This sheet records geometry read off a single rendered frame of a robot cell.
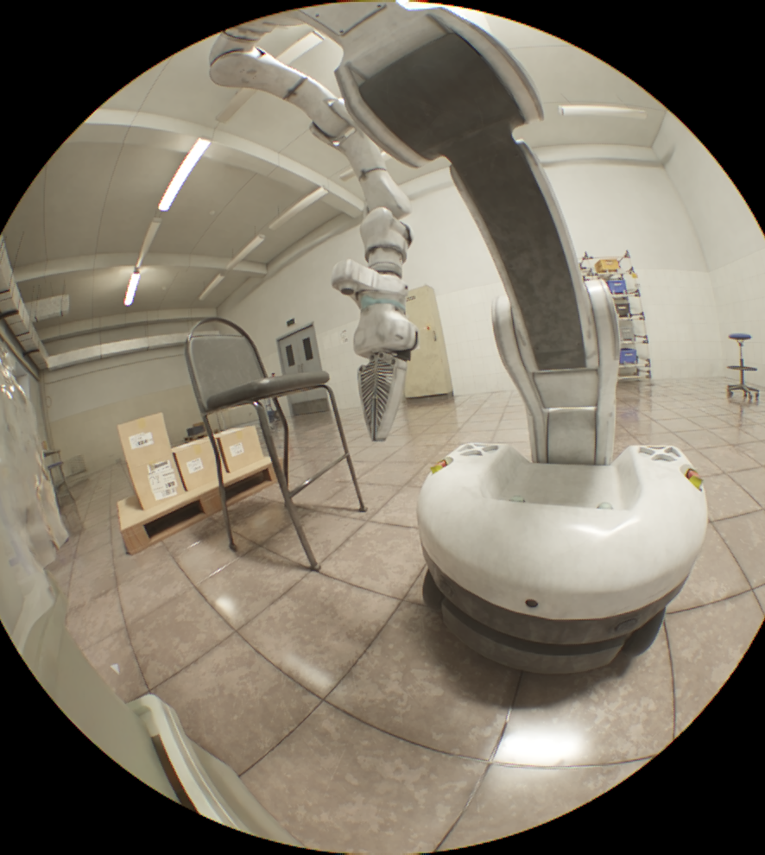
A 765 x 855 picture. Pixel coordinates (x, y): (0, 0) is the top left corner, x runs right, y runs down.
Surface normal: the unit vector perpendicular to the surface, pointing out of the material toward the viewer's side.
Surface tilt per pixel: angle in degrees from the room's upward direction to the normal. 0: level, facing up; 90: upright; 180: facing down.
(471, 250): 90
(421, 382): 90
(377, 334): 79
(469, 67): 128
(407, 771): 0
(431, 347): 90
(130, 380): 90
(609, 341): 121
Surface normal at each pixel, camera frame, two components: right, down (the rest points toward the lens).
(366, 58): -0.42, 0.79
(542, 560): -0.65, -0.37
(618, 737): -0.18, -0.97
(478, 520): -0.75, -0.52
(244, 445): 0.85, -0.06
